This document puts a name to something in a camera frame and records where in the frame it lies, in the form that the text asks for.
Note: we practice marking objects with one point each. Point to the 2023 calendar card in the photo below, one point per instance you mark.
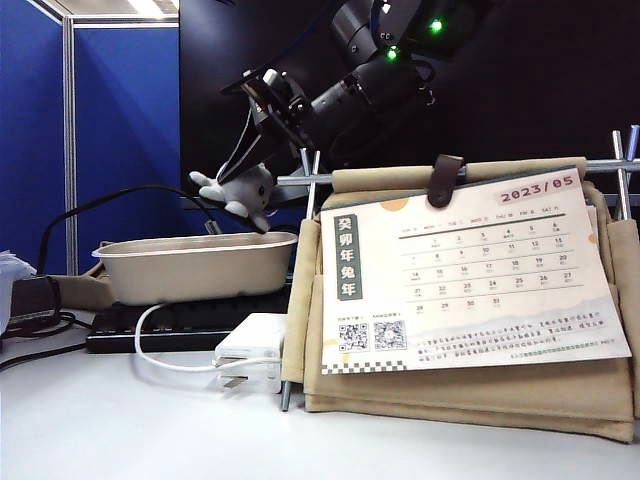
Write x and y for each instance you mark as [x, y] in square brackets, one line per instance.
[450, 300]

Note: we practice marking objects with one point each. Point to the large black monitor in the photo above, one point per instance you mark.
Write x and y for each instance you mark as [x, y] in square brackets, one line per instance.
[550, 75]

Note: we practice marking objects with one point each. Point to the white power adapter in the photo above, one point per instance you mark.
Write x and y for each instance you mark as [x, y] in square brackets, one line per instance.
[250, 335]

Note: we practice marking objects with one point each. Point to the grey plush shark toy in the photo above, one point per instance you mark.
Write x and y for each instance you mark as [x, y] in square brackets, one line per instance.
[250, 187]

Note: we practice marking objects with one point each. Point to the blue partition panel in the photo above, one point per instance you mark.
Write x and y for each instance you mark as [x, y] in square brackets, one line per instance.
[125, 125]
[30, 150]

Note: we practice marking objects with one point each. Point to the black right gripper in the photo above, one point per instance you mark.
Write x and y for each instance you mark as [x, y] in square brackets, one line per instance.
[282, 107]

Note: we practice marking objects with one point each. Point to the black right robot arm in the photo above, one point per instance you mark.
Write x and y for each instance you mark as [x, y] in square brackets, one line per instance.
[360, 90]

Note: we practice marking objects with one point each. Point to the beige cloth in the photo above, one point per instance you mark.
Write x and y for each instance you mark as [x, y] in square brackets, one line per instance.
[85, 290]

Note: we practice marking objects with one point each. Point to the beige canvas organizer bag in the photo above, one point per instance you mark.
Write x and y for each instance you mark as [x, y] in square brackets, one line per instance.
[450, 400]

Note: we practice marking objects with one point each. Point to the small black box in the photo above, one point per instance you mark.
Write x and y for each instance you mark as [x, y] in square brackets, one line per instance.
[32, 297]

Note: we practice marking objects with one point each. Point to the black keyboard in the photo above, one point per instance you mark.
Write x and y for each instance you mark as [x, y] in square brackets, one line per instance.
[190, 325]

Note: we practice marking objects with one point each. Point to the beige paper lunch box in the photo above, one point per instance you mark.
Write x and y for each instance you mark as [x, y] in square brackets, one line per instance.
[200, 275]

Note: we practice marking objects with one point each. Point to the aluminium partition frame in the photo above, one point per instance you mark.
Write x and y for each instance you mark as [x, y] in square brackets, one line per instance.
[69, 150]

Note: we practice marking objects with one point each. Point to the white crumpled paper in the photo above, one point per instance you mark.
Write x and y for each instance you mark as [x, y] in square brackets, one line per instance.
[7, 290]

